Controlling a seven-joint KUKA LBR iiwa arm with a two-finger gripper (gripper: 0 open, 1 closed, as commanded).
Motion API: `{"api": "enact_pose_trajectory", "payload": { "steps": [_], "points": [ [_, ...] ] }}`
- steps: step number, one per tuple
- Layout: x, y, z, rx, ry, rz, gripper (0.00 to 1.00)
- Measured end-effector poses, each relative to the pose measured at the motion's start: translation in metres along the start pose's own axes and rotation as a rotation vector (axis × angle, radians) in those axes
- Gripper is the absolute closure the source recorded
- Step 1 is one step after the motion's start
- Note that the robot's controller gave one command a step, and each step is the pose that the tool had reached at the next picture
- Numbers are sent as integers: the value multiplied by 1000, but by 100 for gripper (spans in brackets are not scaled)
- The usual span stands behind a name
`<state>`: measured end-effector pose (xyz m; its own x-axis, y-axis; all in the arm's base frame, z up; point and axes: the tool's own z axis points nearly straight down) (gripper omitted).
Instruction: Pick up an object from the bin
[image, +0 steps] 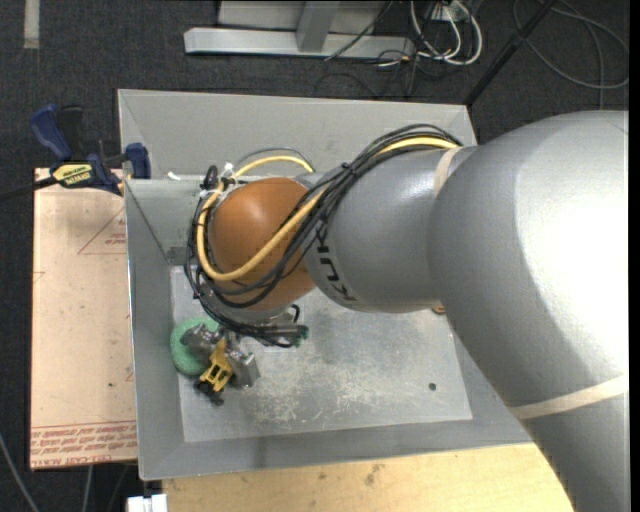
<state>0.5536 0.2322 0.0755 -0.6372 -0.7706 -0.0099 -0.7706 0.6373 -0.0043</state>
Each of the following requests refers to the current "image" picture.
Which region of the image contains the yellow toy vehicle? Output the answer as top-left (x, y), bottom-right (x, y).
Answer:
top-left (193, 338), bottom-right (235, 407)

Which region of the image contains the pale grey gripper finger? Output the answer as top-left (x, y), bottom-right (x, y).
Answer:
top-left (179, 323), bottom-right (220, 355)
top-left (225, 348), bottom-right (262, 390)

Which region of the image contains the grey metal bin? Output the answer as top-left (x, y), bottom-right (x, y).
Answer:
top-left (117, 88), bottom-right (534, 482)

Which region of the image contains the brown cardboard board, red print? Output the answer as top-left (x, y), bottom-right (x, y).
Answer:
top-left (29, 167), bottom-right (139, 471)

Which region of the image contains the green foam ring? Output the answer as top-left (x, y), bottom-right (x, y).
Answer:
top-left (169, 318), bottom-right (222, 377)

